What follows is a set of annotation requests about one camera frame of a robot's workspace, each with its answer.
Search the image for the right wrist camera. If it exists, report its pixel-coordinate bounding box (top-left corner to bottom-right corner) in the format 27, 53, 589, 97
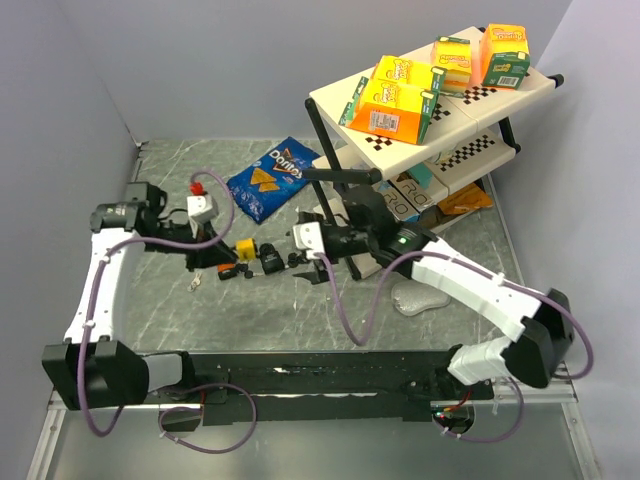
292, 222, 326, 260

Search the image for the front orange yellow carton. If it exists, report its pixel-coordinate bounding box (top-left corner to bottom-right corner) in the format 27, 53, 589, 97
339, 77, 439, 145

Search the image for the black frame beige shelf rack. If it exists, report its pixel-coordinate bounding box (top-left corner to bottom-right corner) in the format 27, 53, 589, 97
304, 25, 566, 281

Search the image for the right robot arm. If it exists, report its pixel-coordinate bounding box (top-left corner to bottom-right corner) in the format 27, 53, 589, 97
292, 185, 575, 399

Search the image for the teal box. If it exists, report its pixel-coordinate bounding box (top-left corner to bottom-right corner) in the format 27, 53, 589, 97
406, 163, 433, 190

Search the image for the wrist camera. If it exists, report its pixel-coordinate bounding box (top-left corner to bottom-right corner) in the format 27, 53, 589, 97
187, 181, 219, 239
292, 222, 326, 260

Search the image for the yellow padlock key bunch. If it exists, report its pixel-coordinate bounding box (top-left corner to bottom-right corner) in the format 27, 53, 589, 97
187, 272, 202, 292

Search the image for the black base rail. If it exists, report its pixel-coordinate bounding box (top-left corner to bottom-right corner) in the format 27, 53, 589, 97
137, 349, 496, 427

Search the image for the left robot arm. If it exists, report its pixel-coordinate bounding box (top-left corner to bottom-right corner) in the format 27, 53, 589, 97
42, 180, 236, 410

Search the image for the blue Doritos chip bag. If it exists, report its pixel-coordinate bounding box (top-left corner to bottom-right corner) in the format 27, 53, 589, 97
227, 137, 320, 224

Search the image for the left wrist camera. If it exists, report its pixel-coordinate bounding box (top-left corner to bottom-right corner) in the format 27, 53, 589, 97
187, 181, 219, 239

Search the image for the black padlock key bunch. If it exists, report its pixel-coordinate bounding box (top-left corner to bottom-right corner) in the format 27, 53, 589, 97
287, 253, 308, 268

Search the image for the orange flat packet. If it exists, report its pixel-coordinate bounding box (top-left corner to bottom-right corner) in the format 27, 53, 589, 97
437, 183, 493, 216

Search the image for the orange padlock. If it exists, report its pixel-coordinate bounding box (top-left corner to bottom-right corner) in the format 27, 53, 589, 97
217, 264, 239, 281

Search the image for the rear yellow carton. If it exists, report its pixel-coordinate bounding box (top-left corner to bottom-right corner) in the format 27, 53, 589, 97
372, 55, 447, 92

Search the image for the small yellow green carton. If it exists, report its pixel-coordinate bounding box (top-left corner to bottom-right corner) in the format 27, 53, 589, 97
431, 36, 472, 94

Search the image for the orange padlock key bunch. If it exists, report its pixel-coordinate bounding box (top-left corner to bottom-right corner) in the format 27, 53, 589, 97
235, 263, 261, 279

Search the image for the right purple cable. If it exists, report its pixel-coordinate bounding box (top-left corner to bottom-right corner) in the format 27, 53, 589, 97
319, 249, 595, 444

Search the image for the tall orange green carton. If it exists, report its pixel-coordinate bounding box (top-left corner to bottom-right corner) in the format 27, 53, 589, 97
480, 23, 530, 90

